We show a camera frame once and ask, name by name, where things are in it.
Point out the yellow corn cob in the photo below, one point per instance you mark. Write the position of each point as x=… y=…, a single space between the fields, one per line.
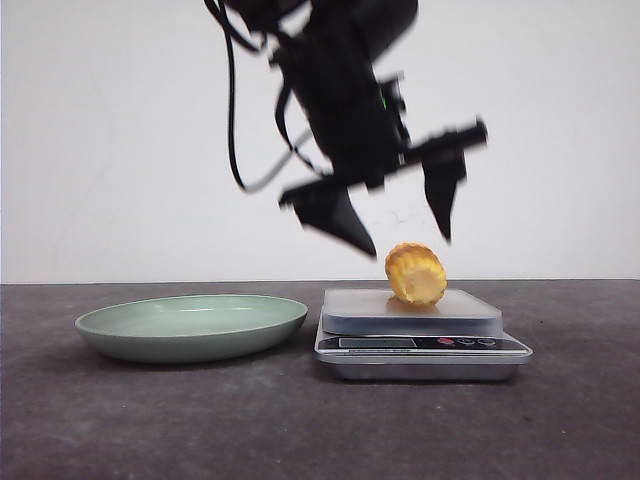
x=415 y=274

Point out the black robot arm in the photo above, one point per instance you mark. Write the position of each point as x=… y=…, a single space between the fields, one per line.
x=377 y=23

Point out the silver digital kitchen scale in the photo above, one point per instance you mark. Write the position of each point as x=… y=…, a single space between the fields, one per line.
x=369 y=334

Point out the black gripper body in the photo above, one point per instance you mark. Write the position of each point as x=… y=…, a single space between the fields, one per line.
x=354 y=121

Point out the pale green plate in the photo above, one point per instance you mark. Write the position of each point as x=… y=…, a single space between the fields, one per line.
x=192 y=328

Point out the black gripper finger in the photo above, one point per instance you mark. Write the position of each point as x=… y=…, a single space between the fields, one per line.
x=332 y=213
x=442 y=175

